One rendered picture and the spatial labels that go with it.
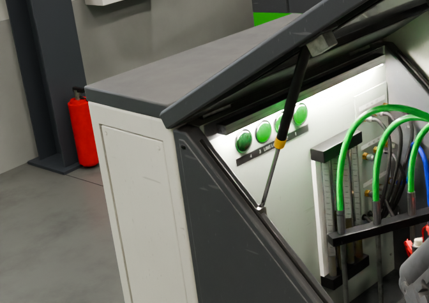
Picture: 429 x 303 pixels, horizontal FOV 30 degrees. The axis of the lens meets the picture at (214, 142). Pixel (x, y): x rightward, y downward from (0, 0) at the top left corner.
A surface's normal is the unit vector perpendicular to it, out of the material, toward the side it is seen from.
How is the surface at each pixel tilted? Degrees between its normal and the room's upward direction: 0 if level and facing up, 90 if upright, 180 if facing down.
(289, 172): 90
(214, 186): 90
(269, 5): 90
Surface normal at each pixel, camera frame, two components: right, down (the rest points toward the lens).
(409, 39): -0.71, 0.33
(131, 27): 0.73, 0.16
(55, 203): -0.12, -0.93
